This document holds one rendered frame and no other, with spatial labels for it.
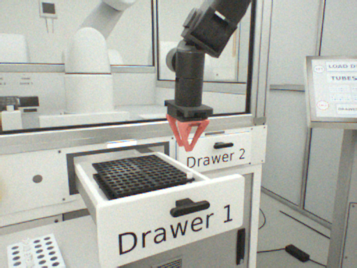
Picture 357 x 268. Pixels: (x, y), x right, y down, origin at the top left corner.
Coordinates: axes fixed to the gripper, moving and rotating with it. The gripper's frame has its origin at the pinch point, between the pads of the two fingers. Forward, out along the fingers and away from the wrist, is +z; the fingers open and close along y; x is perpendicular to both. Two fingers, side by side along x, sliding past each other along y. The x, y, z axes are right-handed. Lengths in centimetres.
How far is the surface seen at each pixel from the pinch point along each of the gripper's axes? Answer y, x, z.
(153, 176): 3.3, 5.9, 7.9
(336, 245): 8, -81, 59
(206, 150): 20.5, -18.9, 11.4
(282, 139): 119, -163, 58
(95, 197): -0.8, 19.7, 7.9
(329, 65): 26, -76, -15
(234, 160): 20.3, -30.8, 16.5
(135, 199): -12.0, 15.2, 3.2
